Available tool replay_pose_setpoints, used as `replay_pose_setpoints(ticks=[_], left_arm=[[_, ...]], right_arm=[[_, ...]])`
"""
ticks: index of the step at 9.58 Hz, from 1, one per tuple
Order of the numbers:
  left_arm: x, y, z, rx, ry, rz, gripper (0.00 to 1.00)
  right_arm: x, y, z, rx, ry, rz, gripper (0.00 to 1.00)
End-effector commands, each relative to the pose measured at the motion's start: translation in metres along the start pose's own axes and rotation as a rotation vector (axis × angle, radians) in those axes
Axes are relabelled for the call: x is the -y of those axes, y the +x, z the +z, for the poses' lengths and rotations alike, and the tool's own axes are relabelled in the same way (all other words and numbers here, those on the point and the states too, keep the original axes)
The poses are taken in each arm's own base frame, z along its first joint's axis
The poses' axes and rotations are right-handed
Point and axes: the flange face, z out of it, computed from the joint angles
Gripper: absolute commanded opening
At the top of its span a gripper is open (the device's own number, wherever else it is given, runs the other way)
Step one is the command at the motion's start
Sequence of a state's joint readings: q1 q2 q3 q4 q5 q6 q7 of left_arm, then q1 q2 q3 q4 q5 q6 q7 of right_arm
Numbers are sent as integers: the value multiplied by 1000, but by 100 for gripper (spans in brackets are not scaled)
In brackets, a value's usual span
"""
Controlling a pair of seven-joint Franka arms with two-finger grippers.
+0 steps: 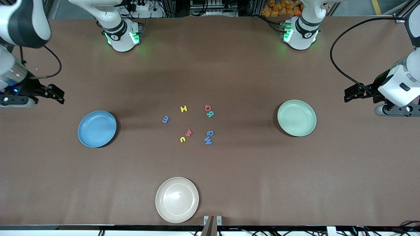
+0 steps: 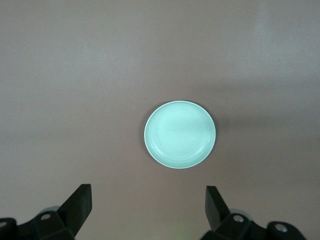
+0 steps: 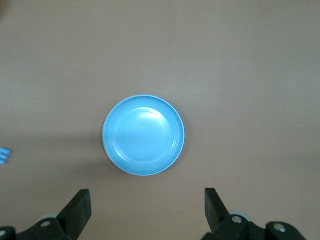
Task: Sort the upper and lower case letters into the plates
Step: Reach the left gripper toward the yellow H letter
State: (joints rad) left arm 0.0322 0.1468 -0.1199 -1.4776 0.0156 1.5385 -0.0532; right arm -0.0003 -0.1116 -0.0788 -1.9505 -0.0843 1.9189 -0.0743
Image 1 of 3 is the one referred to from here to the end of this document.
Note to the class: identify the yellow foam letter H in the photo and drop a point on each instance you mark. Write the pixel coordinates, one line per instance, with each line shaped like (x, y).
(184, 109)

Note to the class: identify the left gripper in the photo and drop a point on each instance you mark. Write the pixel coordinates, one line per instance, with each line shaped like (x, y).
(373, 88)

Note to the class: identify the red foam letter w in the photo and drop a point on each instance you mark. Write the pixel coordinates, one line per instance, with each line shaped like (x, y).
(188, 132)

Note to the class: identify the blue foam letter m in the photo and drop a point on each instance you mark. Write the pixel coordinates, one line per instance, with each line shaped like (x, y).
(165, 119)

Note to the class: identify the blue plate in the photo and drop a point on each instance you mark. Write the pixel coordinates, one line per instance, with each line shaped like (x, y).
(96, 129)

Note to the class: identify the metal camera pole bracket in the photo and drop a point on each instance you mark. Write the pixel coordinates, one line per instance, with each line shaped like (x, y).
(212, 226)

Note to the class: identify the beige plate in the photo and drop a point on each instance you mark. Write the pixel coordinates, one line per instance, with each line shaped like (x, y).
(177, 200)

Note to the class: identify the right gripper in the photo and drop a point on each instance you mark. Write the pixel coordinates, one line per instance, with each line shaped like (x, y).
(29, 88)

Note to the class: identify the green plate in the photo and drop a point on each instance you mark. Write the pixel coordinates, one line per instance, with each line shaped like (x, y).
(297, 118)

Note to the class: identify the teal foam letter R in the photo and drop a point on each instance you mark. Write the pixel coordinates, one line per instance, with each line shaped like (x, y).
(210, 114)

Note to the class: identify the white power strip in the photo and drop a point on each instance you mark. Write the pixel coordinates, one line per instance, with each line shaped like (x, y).
(147, 13)

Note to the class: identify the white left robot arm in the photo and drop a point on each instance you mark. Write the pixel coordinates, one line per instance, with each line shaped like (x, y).
(302, 36)

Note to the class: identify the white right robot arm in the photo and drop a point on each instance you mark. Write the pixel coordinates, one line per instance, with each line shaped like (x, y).
(121, 36)

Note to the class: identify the blue foam letter W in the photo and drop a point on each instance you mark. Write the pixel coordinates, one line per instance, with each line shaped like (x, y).
(208, 140)

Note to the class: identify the orange packets bag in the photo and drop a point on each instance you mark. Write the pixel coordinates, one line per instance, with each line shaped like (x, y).
(279, 8)

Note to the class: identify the aluminium frame post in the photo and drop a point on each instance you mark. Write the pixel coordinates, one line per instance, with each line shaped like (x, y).
(400, 20)

